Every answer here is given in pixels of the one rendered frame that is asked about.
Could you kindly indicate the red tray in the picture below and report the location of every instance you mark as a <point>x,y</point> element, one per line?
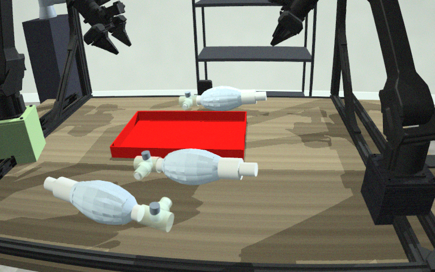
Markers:
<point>162,132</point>

